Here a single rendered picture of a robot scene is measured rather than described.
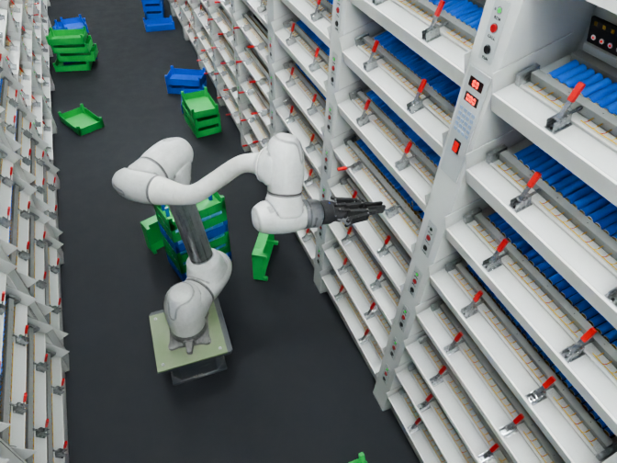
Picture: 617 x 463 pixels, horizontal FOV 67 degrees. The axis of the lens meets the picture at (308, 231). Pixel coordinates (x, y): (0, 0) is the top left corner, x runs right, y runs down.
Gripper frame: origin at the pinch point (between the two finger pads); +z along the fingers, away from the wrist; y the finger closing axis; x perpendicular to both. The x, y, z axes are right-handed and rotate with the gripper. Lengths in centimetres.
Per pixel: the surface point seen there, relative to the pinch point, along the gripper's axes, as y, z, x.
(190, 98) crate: -242, -4, -85
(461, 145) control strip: 24.2, -2.7, 38.8
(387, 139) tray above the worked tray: -13.8, 6.6, 17.3
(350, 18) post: -43, -1, 45
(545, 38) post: 27, 2, 66
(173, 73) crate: -304, -5, -93
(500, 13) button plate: 23, -8, 68
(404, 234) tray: 10.1, 7.7, -3.9
